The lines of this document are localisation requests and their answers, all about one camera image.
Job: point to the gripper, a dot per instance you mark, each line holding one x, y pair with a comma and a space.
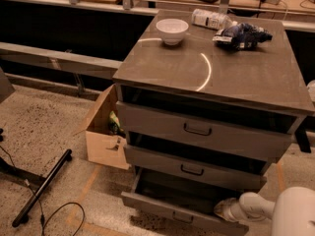
233, 209

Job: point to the grey bottom drawer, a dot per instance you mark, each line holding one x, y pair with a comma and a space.
183, 200

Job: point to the grey drawer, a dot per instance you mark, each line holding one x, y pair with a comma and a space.
193, 170
183, 200
202, 133

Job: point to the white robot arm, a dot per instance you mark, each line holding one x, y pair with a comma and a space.
292, 214

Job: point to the grey middle drawer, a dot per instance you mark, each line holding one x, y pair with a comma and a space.
193, 170

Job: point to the grey top drawer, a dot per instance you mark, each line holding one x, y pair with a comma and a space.
202, 133

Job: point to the grey drawer cabinet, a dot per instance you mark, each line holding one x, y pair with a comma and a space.
261, 88

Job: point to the cardboard box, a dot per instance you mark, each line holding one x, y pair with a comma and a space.
103, 147

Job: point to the green packet in box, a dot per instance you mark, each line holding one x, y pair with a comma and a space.
114, 124

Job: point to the blue snack bag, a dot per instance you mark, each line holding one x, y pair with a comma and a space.
242, 36

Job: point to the white ceramic bowl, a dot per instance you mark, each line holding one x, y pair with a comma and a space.
171, 31

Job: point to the clear plastic bottle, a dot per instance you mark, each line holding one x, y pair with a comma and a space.
212, 20

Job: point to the black stand leg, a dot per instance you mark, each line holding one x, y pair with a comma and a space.
23, 215

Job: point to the grey metal rail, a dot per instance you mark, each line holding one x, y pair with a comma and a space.
61, 61

